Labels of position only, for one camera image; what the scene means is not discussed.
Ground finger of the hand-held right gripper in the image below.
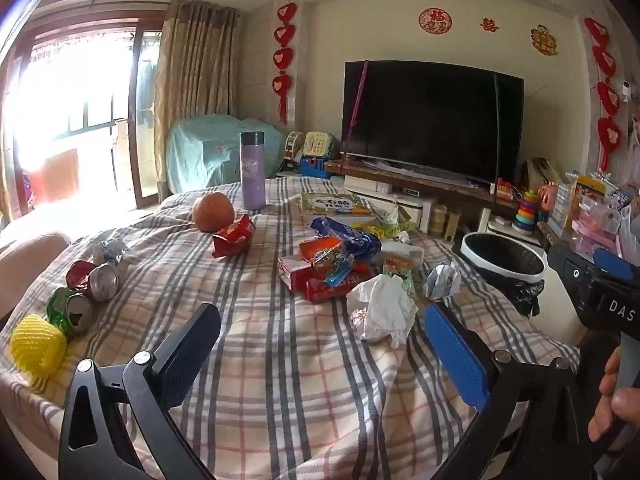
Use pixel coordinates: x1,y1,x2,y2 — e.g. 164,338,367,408
593,248,635,281

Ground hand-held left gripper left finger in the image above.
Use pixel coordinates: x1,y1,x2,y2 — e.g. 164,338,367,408
58,303,222,480

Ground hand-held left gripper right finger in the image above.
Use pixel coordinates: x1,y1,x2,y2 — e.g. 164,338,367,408
424,303,591,480

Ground white rim trash bin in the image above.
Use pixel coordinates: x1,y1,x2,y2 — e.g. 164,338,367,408
460,231,548,318

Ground red cardboard box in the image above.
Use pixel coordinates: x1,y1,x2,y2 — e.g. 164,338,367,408
277,254,321,293

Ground blue snack bag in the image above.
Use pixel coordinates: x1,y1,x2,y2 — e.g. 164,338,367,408
309,216,382,258

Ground person's right hand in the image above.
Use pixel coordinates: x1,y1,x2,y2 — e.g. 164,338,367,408
588,347,640,443

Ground clear plastic storage boxes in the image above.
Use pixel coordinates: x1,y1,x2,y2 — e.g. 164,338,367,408
572,195,623,256

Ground crumpled white blue wrapper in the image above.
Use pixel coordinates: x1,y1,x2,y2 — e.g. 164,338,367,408
422,261,462,302

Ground colourful card packet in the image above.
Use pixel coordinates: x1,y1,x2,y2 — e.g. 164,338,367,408
570,175,606,226

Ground clear drawer organizer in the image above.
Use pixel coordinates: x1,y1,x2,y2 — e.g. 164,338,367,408
547,182,576,231

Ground crumpled white tissue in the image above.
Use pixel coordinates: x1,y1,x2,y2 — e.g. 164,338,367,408
346,274,418,350

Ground plaid blanket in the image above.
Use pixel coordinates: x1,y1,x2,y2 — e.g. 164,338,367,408
0,175,581,480

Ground pink toy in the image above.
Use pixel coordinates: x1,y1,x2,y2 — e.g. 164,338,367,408
537,182,561,216

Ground white packet orange label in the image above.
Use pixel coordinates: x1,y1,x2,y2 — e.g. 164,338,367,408
381,251,426,295

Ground beige bag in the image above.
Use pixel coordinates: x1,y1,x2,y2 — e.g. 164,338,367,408
522,157,566,191

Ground crushed red can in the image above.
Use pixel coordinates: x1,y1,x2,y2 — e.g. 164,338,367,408
66,260,121,303

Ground crushed green can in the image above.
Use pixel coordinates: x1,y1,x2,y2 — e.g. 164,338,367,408
46,286,97,336

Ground red snack packet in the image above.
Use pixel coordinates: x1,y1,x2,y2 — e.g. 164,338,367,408
212,214,257,259

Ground crumpled foil wrapper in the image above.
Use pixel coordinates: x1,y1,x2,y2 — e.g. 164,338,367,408
91,238,128,266

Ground flat red snack wrapper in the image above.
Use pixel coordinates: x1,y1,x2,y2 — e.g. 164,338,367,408
305,265,373,303

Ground round orange fruit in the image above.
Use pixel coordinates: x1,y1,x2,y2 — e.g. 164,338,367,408
192,192,235,233

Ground yellow foam fruit net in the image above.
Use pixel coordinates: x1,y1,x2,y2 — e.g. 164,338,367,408
10,314,67,377

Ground white television stand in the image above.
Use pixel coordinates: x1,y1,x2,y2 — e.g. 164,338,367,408
277,160,551,246

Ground orange snack packet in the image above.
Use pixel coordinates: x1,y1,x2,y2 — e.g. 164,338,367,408
299,237,356,281

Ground green cover picture book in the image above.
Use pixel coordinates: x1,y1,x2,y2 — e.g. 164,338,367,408
299,192,376,218

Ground purple thermos bottle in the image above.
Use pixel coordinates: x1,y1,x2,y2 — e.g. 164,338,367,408
240,131,267,211

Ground teal covered furniture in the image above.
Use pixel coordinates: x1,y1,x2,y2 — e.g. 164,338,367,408
165,114,296,196

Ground blue toy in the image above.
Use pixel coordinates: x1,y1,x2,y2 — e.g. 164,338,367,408
297,157,333,180

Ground black flat television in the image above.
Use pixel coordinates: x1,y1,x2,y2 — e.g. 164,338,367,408
341,60,525,186

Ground toy with wheel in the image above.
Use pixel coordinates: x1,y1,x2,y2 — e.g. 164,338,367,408
285,131,306,161

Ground yellow toy telephone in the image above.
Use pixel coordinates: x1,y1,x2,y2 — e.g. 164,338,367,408
302,131,337,161

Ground beige curtain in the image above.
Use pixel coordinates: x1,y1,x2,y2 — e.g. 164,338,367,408
152,0,242,196

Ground rainbow stacking ring toy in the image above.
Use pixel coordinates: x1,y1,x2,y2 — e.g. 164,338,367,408
511,190,538,233

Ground red heart decoration string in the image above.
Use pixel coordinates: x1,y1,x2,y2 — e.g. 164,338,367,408
271,2,298,126
584,17,623,171

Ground cartoon figure wall sticker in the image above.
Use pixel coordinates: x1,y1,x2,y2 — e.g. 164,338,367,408
530,24,558,56

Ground round red wall sticker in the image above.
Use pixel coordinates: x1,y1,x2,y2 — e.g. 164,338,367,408
418,8,447,35

